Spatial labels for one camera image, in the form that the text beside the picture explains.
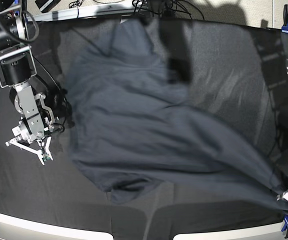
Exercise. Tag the dark grey t-shirt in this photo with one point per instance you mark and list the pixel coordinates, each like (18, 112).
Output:
(134, 127)

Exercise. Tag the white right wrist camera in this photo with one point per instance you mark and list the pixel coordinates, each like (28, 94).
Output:
(44, 156)

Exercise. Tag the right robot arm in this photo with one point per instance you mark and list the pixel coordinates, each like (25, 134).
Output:
(43, 107)

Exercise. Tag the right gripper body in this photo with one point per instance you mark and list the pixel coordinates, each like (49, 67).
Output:
(30, 130)

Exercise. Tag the black box on floor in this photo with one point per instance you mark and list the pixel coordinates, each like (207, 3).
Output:
(46, 5)

